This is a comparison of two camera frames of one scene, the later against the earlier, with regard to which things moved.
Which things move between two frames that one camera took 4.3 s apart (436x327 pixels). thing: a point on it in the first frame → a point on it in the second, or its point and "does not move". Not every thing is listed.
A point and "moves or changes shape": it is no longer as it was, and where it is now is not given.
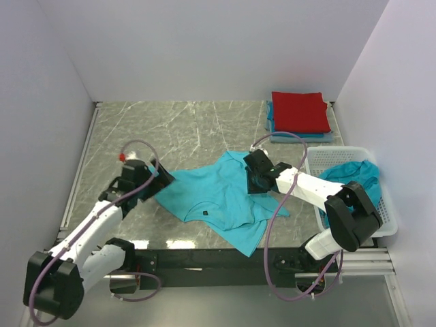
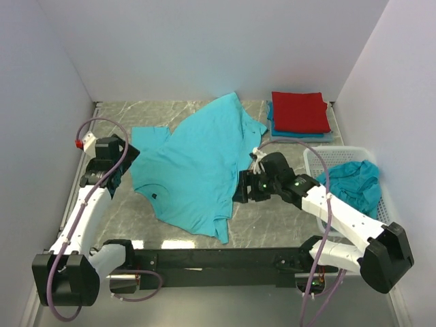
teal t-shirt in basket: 363,172 does not move
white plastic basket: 320,159 does not move
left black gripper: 162,180 → 130,156
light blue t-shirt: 216,197 moves or changes shape
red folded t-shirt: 300,112 does not move
